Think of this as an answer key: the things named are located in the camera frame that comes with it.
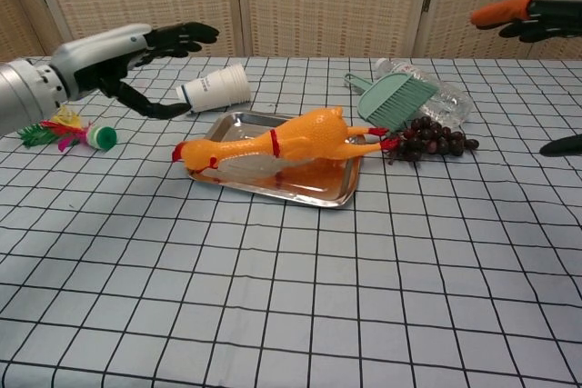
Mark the orange rubber chicken toy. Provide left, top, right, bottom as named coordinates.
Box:
left=171, top=104, right=402, bottom=176

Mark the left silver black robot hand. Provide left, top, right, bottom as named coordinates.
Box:
left=49, top=21, right=220, bottom=120

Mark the clear plastic water bottle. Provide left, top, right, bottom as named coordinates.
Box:
left=375, top=57, right=471, bottom=131

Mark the bunch of dark grapes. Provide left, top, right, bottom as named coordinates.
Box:
left=385, top=115, right=480, bottom=165

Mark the green plastic hand brush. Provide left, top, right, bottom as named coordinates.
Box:
left=344, top=72, right=440, bottom=131

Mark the white grid-patterned tablecloth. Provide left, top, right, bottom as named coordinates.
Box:
left=0, top=55, right=582, bottom=388

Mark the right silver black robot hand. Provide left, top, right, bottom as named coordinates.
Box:
left=469, top=0, right=582, bottom=157

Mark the silver metal tray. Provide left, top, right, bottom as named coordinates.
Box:
left=184, top=110, right=365, bottom=210

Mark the colourful feather shuttlecock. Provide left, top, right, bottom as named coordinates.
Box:
left=16, top=105, right=118, bottom=156

